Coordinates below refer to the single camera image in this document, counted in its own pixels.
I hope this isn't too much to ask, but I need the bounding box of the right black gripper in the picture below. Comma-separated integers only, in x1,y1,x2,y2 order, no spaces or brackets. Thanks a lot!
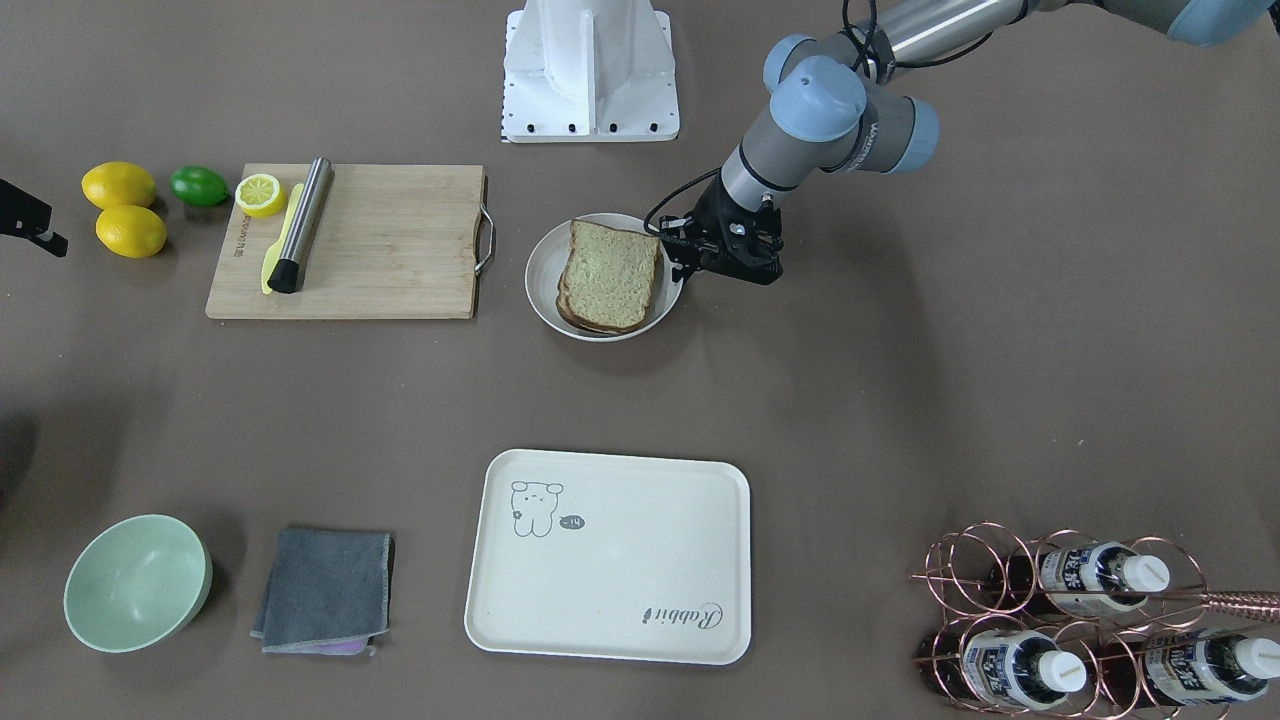
0,179,68,258

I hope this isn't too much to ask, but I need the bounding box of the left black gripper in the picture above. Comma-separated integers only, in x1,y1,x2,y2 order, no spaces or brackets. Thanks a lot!
660,176,785,284

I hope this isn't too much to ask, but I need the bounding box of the bread slice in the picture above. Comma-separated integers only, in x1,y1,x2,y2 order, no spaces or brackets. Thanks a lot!
556,220,660,334

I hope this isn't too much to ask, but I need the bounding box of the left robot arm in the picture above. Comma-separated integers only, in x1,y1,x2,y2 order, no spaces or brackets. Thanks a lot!
645,1,1060,284

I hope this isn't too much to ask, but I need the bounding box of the cream serving tray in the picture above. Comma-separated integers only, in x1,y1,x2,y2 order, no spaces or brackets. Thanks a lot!
463,448,753,666

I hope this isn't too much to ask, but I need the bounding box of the upper yellow lemon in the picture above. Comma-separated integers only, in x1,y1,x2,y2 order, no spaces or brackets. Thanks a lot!
81,161,157,210

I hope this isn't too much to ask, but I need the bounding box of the yellow lemon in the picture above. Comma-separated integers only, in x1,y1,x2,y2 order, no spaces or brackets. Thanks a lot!
81,161,157,210
95,205,168,259

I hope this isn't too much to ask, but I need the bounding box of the lower yellow lemon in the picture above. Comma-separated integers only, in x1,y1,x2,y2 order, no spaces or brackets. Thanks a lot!
95,205,168,259

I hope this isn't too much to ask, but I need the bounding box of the green lime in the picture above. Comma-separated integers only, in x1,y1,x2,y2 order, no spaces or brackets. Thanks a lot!
169,165,230,208

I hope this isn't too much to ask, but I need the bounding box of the half lemon slice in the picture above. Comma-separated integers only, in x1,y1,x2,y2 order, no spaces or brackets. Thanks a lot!
234,173,288,218

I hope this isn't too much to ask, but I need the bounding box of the yellow plastic knife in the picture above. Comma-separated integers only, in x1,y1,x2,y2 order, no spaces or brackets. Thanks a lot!
260,183,305,295

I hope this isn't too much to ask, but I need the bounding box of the wooden cutting board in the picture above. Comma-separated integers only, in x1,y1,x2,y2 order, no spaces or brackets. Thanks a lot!
206,164,493,320

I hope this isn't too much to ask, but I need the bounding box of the green bowl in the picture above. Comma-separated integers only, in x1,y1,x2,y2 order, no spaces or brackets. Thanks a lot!
61,514,212,653

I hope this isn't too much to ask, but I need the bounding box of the grey folded cloth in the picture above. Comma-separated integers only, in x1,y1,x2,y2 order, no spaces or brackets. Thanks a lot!
250,527,396,657

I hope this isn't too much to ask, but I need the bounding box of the lower bottle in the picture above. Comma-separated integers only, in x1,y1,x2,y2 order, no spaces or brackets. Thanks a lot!
1097,628,1279,708
914,629,1088,711

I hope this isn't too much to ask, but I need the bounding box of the upper bottle in rack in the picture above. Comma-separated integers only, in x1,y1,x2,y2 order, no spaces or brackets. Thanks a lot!
986,541,1171,623

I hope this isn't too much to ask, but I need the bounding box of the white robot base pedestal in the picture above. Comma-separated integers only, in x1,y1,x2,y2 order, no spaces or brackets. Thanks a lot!
500,1,681,143

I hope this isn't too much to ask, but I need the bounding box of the copper wire bottle rack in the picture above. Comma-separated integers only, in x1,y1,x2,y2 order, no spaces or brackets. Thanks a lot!
913,521,1277,719

